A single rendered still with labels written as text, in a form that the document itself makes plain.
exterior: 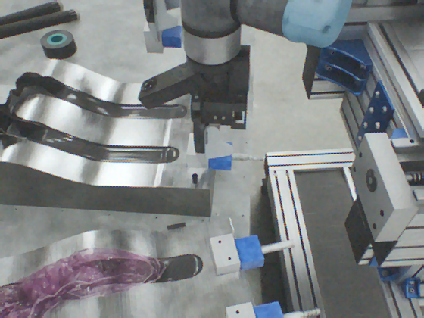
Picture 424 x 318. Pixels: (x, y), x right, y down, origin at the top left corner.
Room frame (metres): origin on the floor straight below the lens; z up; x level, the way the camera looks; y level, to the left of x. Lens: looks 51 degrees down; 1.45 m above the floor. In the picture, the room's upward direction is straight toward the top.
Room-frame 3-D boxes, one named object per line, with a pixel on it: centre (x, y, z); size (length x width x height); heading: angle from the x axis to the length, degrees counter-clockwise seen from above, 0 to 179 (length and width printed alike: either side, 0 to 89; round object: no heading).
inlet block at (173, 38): (0.75, 0.09, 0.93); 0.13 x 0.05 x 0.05; 86
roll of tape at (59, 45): (0.88, 0.41, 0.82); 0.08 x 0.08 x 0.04
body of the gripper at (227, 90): (0.45, 0.00, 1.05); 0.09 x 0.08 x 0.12; 86
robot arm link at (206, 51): (0.46, 0.01, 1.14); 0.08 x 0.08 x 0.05
